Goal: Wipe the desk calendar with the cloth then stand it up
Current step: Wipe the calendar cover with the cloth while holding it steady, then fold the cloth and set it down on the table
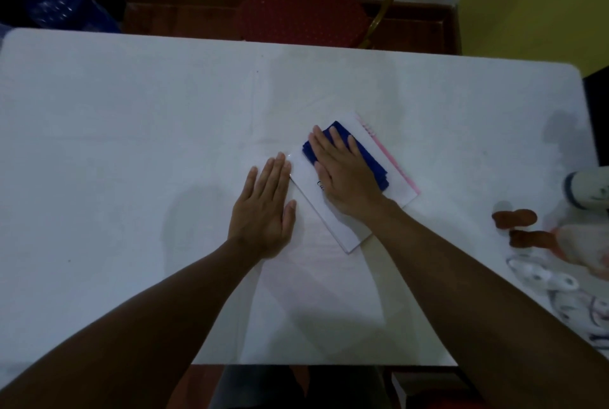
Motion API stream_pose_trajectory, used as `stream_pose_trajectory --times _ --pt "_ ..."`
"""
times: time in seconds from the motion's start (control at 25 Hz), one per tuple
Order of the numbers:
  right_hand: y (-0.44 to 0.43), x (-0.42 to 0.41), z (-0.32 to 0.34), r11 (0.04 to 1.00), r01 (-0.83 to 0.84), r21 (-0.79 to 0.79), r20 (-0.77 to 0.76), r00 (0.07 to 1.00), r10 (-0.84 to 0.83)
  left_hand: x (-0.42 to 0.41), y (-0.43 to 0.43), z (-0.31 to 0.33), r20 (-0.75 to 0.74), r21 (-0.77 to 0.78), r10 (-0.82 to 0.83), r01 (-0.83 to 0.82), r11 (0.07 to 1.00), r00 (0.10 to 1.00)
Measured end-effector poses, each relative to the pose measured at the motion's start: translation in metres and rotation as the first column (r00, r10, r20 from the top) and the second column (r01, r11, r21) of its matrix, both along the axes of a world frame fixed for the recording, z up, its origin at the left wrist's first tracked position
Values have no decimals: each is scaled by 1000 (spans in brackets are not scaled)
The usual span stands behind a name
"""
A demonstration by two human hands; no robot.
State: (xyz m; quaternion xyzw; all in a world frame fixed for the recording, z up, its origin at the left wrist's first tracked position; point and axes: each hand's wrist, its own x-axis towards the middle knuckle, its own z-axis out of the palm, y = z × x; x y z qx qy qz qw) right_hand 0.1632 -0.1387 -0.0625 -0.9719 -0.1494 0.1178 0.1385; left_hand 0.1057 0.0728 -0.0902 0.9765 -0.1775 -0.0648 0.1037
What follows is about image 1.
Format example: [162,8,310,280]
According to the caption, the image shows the packet with blue cloth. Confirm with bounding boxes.
[289,111,421,254]

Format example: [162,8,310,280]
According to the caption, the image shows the person's right hand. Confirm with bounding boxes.
[308,125,401,225]

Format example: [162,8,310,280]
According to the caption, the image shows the white plush toy orange feet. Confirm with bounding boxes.
[491,208,609,281]

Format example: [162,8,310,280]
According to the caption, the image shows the dark furniture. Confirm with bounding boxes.
[582,65,609,168]

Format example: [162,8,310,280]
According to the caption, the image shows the white object with dark band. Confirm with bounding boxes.
[563,166,609,212]

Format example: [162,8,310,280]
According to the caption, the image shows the person's left forearm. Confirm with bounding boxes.
[0,237,263,409]

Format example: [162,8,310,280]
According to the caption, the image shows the person's right forearm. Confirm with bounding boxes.
[364,199,609,409]

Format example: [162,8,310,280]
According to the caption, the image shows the white patterned fabric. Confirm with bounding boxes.
[506,254,609,352]

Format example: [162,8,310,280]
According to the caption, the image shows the person's dark trousers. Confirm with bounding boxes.
[208,365,396,409]

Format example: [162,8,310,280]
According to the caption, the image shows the person's left hand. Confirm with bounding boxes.
[227,152,298,260]

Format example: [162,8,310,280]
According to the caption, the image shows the clear plastic sheet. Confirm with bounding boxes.
[239,60,387,367]

